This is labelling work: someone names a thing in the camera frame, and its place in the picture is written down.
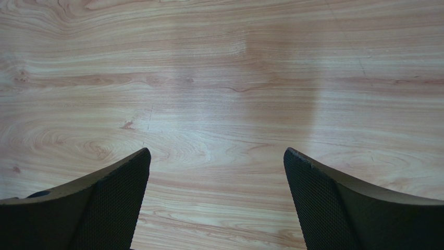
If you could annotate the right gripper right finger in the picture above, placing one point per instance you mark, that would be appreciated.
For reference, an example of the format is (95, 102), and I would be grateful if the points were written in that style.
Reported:
(338, 211)

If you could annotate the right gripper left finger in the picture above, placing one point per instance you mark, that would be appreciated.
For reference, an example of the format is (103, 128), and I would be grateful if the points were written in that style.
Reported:
(96, 211)

